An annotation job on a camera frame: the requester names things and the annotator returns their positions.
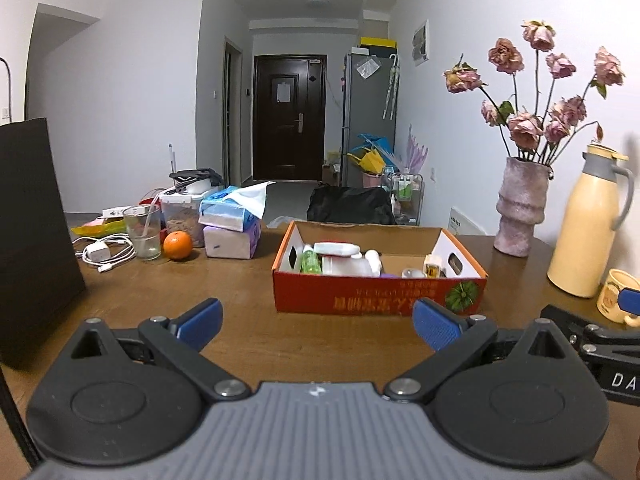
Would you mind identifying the glass cup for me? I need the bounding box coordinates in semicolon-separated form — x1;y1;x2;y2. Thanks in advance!
123;204;163;261

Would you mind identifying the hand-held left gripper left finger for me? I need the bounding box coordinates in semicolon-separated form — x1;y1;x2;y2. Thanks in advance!
67;298;251;401

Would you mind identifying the grey refrigerator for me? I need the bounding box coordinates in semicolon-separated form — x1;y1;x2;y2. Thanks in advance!
341;49;399;188

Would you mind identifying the cardboard box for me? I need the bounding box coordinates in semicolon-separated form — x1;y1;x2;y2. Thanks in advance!
271;220;489;319

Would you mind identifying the folded clear umbrella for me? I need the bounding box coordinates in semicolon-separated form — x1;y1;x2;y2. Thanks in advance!
382;54;400;121

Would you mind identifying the blue tissue pack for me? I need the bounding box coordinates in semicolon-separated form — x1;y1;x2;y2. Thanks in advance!
198;181;276;233

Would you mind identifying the clear plastic bag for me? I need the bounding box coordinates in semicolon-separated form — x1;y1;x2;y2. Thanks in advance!
356;57;382;81

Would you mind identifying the clear food container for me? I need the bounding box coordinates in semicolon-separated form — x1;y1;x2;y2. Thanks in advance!
159;189;226;249

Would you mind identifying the white plastic box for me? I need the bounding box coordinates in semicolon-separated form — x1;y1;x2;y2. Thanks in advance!
321;255;376;277

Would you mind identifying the orange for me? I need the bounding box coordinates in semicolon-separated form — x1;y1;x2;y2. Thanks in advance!
163;231;194;261

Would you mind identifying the white charger with cable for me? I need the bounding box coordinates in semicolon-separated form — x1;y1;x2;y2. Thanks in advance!
72;236;137;275

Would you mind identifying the purple tissue pack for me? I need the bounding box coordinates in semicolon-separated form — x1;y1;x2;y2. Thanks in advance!
202;220;263;260

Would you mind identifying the pink textured vase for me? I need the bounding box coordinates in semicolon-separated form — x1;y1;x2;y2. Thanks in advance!
493;156;550;259

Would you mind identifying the yellow mug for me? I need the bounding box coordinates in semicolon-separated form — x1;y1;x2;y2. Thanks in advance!
596;268;640;329

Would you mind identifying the dark brown door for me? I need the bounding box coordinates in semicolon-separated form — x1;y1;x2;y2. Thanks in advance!
252;55;327;182

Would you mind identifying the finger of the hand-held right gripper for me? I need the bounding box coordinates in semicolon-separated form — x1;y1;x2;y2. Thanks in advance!
540;304;640;358
617;287;640;317

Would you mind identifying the black paper bag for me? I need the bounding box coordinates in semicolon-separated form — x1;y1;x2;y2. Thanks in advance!
0;57;87;372

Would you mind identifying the metal trolley cart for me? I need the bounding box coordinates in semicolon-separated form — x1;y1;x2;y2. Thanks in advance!
389;172;426;226

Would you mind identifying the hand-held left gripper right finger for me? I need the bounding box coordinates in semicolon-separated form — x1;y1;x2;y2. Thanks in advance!
385;297;576;403

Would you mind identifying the red and white lint brush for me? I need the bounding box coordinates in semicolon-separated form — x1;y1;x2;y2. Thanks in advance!
312;241;361;260

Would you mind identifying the green spray bottle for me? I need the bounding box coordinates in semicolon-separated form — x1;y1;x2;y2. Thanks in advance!
300;244;324;275

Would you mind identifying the yellow thermos jug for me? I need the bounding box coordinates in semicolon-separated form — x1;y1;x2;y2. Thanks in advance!
546;143;635;299

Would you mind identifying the bunch of dried pink roses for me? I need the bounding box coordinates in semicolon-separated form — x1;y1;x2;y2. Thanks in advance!
442;20;627;167

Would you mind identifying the yellow bag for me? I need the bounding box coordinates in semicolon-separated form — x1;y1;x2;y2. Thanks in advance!
347;149;386;173

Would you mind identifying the yellow packet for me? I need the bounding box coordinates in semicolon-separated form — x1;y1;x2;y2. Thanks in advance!
71;220;128;237

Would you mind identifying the black cloth pile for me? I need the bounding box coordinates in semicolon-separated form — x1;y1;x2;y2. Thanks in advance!
169;167;224;192

